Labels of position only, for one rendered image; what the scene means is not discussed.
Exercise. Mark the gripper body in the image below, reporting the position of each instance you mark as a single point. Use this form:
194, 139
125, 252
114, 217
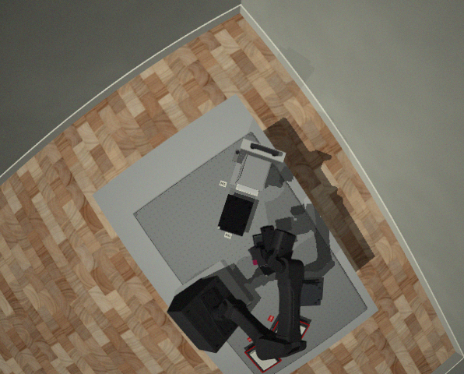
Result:
256, 250

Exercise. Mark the grey tower with black slots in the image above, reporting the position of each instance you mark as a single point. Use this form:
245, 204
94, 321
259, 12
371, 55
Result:
251, 170

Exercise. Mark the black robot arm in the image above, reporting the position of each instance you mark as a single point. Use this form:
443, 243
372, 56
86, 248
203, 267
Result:
290, 276

